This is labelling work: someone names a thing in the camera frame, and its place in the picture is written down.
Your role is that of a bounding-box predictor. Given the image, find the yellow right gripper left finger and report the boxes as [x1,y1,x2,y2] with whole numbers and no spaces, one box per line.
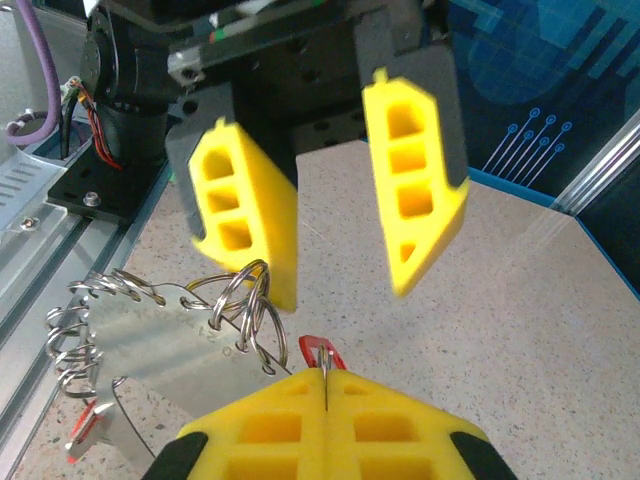
[144,369,327,480]

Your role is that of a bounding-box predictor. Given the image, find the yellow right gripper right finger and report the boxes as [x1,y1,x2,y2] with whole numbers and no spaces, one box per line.
[324,367,516,480]

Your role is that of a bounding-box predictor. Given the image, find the silver split ring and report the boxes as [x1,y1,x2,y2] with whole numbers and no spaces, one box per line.
[315,344,335,412]

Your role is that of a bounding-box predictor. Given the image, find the red key tag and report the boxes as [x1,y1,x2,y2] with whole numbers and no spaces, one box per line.
[298,334,349,372]
[67,399,109,464]

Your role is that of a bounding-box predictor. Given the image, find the metal keyring plate with rings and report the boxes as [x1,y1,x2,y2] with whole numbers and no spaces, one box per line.
[45,258,294,466]

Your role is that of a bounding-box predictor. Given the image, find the aluminium frame post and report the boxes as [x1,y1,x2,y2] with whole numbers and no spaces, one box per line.
[549,107,640,217]

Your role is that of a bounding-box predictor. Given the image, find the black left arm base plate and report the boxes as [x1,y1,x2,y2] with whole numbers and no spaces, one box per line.
[44,144,171,222]

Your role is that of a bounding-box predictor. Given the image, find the red and black wire bundle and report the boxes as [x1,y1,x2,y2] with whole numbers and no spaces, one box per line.
[59,78,124,172]

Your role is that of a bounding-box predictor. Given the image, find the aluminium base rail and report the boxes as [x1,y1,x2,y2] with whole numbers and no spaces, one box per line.
[0,197,169,451]

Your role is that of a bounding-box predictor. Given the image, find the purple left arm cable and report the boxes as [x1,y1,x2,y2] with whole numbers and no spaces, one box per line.
[4,0,64,147]

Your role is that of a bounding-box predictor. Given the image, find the slotted grey cable duct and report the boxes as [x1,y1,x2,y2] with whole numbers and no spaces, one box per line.
[0,149,71,236]

